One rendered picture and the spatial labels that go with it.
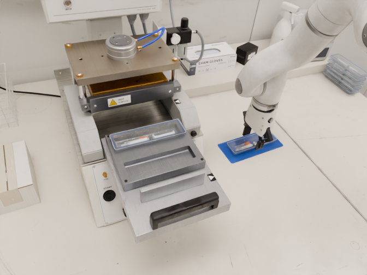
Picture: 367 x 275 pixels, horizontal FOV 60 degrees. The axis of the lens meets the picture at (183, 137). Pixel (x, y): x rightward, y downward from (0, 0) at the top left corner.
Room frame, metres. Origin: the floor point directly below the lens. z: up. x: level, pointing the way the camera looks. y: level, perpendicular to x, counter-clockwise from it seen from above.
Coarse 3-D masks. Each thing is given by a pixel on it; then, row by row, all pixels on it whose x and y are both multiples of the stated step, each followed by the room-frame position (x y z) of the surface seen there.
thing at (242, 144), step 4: (248, 136) 0.85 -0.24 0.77; (252, 136) 0.86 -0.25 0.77; (256, 136) 0.86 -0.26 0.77; (236, 140) 0.83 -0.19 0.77; (240, 140) 0.83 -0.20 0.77; (244, 140) 0.83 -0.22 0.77; (248, 140) 0.83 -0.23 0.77; (252, 140) 0.84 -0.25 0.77; (256, 140) 0.84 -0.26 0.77; (228, 144) 0.80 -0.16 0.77; (232, 144) 0.80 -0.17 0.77; (236, 144) 0.81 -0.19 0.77; (240, 144) 0.81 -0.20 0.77; (244, 144) 0.81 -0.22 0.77; (248, 144) 0.81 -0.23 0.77; (252, 144) 0.82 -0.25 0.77; (232, 148) 0.78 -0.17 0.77; (236, 148) 0.79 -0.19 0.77; (240, 148) 0.79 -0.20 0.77; (244, 148) 0.79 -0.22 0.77; (248, 148) 0.79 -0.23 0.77; (236, 152) 0.77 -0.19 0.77
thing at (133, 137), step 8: (176, 120) 0.63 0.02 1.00; (144, 128) 0.59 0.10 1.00; (152, 128) 0.59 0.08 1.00; (160, 128) 0.60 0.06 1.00; (168, 128) 0.60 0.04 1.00; (176, 128) 0.60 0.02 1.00; (112, 136) 0.55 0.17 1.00; (120, 136) 0.55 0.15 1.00; (128, 136) 0.56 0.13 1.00; (136, 136) 0.56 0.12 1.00; (144, 136) 0.56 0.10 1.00; (152, 136) 0.56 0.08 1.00; (160, 136) 0.57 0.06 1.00; (120, 144) 0.53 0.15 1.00; (128, 144) 0.53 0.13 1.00; (136, 144) 0.53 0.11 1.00
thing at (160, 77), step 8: (160, 72) 0.77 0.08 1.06; (112, 80) 0.71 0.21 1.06; (120, 80) 0.71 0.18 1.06; (128, 80) 0.71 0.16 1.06; (136, 80) 0.72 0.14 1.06; (144, 80) 0.72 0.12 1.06; (152, 80) 0.73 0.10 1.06; (160, 80) 0.73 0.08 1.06; (88, 88) 0.70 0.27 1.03; (96, 88) 0.66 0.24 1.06; (104, 88) 0.67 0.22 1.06; (112, 88) 0.67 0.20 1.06; (120, 88) 0.67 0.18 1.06; (128, 88) 0.68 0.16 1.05
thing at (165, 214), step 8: (192, 200) 0.38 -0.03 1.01; (200, 200) 0.39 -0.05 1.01; (208, 200) 0.39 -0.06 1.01; (216, 200) 0.40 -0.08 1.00; (168, 208) 0.36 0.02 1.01; (176, 208) 0.36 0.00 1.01; (184, 208) 0.36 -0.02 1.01; (192, 208) 0.37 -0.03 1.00; (200, 208) 0.38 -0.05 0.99; (152, 216) 0.34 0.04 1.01; (160, 216) 0.34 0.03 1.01; (168, 216) 0.34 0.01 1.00; (176, 216) 0.35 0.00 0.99; (152, 224) 0.33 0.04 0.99
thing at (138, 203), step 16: (112, 160) 0.50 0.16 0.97; (176, 176) 0.47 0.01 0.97; (192, 176) 0.45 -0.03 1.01; (128, 192) 0.42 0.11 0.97; (144, 192) 0.39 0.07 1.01; (160, 192) 0.41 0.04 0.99; (176, 192) 0.43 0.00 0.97; (192, 192) 0.43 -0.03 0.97; (208, 192) 0.44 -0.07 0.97; (128, 208) 0.37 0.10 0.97; (144, 208) 0.38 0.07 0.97; (160, 208) 0.38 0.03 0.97; (208, 208) 0.39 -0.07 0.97; (224, 208) 0.41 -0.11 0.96; (144, 224) 0.34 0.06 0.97; (160, 224) 0.34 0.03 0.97; (176, 224) 0.35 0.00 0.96; (144, 240) 0.32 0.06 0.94
